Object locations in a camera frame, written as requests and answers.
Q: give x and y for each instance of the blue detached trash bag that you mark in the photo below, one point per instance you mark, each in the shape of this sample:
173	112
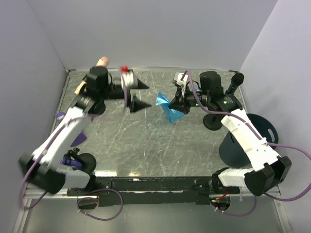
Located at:
172	115

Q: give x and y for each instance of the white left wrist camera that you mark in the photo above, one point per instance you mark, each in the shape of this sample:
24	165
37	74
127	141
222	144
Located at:
128	78

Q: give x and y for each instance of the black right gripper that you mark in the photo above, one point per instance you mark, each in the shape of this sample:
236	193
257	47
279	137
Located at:
180	103

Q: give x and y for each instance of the black right mic stand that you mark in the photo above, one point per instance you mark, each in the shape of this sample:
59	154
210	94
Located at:
212	121

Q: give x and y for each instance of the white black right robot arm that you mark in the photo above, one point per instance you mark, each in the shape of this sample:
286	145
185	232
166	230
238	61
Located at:
254	163

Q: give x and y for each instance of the aluminium rail frame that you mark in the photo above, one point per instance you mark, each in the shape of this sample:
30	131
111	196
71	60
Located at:
220	182

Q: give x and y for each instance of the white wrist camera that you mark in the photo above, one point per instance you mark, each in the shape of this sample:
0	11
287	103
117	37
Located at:
128	78
180	80

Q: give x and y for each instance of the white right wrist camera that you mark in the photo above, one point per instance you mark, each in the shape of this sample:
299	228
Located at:
180	80

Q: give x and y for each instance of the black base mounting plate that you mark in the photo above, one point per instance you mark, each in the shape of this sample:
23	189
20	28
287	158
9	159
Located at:
155	190

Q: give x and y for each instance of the dark blue trash bin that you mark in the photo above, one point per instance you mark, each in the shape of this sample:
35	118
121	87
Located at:
232	149

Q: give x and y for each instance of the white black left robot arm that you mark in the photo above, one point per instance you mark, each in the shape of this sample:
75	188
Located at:
42	167

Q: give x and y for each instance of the purple microphone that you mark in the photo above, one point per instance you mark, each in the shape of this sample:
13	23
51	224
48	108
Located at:
70	162

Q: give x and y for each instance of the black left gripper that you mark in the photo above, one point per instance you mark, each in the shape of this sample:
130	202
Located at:
136	104

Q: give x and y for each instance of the beige microphone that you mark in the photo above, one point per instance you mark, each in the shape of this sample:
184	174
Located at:
94	72

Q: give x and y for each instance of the black microphone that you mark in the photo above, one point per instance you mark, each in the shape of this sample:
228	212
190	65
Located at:
236	80

